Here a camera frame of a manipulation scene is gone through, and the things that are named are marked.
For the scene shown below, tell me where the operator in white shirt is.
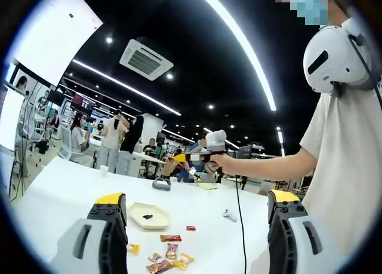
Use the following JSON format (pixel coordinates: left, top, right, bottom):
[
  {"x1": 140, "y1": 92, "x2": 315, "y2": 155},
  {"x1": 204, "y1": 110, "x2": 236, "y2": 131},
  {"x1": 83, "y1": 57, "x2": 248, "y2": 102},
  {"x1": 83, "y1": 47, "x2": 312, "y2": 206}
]
[{"x1": 255, "y1": 16, "x2": 382, "y2": 274}]

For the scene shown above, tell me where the white office chair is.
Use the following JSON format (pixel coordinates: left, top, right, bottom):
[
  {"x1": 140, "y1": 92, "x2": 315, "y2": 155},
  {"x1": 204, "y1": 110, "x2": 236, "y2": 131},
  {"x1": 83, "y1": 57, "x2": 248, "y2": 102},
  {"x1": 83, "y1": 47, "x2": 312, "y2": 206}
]
[{"x1": 58, "y1": 126, "x2": 74, "y2": 161}]

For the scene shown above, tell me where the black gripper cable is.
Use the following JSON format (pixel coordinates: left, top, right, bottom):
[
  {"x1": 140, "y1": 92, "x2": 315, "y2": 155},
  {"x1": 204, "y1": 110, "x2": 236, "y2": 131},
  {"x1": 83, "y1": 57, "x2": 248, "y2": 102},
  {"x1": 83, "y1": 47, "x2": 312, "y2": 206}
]
[{"x1": 235, "y1": 174, "x2": 248, "y2": 274}]

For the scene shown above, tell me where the gold purple food packet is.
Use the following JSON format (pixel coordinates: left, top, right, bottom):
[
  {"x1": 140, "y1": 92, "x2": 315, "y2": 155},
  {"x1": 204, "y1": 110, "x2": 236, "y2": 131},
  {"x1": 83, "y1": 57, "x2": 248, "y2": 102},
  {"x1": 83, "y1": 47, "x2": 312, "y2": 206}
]
[
  {"x1": 145, "y1": 259, "x2": 177, "y2": 274},
  {"x1": 166, "y1": 243, "x2": 179, "y2": 261}
]

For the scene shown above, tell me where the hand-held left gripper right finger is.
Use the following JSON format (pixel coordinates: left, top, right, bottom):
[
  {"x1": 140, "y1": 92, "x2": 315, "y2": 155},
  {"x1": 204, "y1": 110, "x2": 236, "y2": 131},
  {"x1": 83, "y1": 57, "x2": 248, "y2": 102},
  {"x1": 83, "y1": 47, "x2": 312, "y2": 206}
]
[{"x1": 267, "y1": 189, "x2": 352, "y2": 274}]

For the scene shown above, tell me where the ceiling air conditioner vent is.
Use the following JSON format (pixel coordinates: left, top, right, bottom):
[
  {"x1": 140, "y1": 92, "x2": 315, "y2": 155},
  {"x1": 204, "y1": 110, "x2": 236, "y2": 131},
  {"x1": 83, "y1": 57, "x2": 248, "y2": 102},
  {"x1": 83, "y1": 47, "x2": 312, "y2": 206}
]
[{"x1": 119, "y1": 38, "x2": 174, "y2": 82}]

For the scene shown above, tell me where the curved ceiling light strip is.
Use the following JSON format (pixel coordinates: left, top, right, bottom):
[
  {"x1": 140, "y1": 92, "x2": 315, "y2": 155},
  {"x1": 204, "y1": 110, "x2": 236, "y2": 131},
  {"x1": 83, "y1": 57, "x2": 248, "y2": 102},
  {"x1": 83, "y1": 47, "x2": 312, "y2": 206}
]
[
  {"x1": 192, "y1": 0, "x2": 278, "y2": 112},
  {"x1": 72, "y1": 59, "x2": 182, "y2": 116}
]

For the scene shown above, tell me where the wall mounted screen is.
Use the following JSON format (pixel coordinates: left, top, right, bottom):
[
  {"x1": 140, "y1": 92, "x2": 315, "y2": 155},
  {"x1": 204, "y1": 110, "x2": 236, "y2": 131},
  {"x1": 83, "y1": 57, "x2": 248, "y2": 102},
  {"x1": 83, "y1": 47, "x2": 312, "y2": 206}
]
[{"x1": 71, "y1": 92, "x2": 95, "y2": 112}]

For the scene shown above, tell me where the white worn headset device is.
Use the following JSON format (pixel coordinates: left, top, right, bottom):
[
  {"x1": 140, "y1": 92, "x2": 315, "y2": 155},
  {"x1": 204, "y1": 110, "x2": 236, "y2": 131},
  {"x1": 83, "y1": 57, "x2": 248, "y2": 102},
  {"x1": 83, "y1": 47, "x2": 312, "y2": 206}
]
[{"x1": 303, "y1": 16, "x2": 382, "y2": 98}]

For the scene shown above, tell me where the person's head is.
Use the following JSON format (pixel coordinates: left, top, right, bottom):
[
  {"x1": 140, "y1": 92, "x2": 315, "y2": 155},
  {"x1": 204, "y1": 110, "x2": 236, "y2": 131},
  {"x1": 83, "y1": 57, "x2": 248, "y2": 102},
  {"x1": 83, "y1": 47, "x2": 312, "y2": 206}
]
[{"x1": 324, "y1": 0, "x2": 362, "y2": 29}]

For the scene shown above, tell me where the black screen on tripod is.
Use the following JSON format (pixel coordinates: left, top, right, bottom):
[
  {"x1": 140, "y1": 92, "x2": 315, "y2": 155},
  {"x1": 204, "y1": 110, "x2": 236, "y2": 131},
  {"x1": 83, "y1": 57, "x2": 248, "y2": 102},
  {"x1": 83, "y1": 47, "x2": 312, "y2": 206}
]
[{"x1": 238, "y1": 144, "x2": 253, "y2": 159}]

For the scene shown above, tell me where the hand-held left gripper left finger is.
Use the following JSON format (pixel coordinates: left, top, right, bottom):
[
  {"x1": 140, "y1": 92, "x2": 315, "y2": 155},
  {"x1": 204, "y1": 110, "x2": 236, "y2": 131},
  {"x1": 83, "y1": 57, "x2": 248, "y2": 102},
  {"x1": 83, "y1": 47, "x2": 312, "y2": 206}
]
[{"x1": 49, "y1": 192, "x2": 130, "y2": 274}]

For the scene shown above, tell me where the large display screen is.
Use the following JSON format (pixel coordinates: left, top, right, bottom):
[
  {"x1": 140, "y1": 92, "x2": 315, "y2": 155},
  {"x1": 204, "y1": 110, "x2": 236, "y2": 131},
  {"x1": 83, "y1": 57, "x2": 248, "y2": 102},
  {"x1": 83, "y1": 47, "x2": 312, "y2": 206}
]
[{"x1": 11, "y1": 0, "x2": 104, "y2": 88}]

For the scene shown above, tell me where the grey headset strap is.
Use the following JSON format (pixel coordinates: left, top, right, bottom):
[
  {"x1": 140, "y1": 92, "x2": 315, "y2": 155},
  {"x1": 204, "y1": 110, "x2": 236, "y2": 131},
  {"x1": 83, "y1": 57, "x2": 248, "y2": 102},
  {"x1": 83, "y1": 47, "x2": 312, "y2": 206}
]
[{"x1": 152, "y1": 178, "x2": 172, "y2": 192}]

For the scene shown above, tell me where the black device cable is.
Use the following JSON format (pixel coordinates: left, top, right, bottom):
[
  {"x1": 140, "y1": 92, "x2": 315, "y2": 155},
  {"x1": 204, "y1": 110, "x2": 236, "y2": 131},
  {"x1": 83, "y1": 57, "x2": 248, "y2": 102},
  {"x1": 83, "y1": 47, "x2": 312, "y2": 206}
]
[{"x1": 347, "y1": 33, "x2": 382, "y2": 107}]

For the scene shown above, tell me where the person's right hand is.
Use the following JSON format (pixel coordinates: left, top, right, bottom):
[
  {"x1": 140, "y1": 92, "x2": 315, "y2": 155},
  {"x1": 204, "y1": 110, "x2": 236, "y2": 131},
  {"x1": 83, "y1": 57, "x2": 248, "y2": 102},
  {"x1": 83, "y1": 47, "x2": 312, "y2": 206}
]
[{"x1": 208, "y1": 152, "x2": 239, "y2": 179}]

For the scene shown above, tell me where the dark red food bar packet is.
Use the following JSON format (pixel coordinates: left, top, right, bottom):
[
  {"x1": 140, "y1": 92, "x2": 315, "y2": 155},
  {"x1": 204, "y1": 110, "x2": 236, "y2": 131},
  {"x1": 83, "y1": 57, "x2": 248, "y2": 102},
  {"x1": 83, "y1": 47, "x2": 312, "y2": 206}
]
[{"x1": 166, "y1": 156, "x2": 188, "y2": 171}]

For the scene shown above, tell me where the beige hexagonal container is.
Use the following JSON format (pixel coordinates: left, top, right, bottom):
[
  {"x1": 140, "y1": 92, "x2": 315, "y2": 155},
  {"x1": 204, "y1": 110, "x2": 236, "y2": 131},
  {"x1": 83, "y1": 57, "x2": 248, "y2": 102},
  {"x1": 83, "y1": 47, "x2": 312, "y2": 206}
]
[{"x1": 128, "y1": 201, "x2": 171, "y2": 230}]

